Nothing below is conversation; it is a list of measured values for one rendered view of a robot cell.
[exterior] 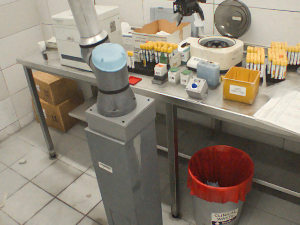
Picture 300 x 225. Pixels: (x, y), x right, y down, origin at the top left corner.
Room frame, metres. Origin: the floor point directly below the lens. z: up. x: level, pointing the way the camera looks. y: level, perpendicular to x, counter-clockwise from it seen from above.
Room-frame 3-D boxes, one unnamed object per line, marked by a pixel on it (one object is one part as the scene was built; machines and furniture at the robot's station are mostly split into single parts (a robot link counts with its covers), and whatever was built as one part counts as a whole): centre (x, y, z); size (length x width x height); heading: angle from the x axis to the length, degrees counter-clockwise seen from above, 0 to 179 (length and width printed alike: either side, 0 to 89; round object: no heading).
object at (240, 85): (1.14, -0.41, 0.93); 0.13 x 0.13 x 0.10; 57
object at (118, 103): (1.01, 0.11, 1.00); 0.15 x 0.15 x 0.10
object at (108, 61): (1.01, 0.12, 1.12); 0.13 x 0.12 x 0.14; 23
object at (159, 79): (1.35, -0.08, 0.89); 0.09 x 0.05 x 0.04; 143
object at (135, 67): (1.48, 0.00, 0.93); 0.17 x 0.09 x 0.11; 53
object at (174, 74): (1.32, -0.14, 0.91); 0.05 x 0.04 x 0.07; 142
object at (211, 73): (1.27, -0.29, 0.93); 0.10 x 0.07 x 0.10; 44
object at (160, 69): (1.35, -0.08, 0.92); 0.05 x 0.04 x 0.06; 143
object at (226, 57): (1.50, -0.38, 0.94); 0.30 x 0.24 x 0.12; 133
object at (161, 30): (1.77, -0.13, 0.95); 0.29 x 0.25 x 0.15; 142
